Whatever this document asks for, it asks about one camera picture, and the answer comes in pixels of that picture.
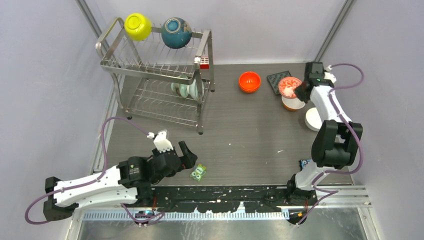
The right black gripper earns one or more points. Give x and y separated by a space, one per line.
300 95

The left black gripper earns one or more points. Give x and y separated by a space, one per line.
189 158

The white bowl red pattern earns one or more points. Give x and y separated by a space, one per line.
287 86

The plain white bowl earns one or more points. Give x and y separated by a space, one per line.
312 119

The orange plastic bowl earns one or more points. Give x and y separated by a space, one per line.
249 91
249 80

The metal two-tier dish rack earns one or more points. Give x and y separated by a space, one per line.
142 73

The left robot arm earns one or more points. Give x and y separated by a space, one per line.
129 182

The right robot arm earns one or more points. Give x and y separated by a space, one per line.
338 140

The white plate in rack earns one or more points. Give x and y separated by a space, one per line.
193 90

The green owl puzzle piece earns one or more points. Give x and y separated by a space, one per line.
198 172

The dark grey studded baseplate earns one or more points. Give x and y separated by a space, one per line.
274 79

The pale green ceramic bowl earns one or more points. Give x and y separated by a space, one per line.
180 89

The blue owl puzzle piece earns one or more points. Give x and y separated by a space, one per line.
303 163

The red white toy block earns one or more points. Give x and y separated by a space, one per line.
204 63

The dark blue ceramic bowl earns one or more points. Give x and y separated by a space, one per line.
176 33

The yellow bowl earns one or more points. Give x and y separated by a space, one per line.
137 26

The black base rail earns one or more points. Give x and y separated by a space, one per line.
223 199

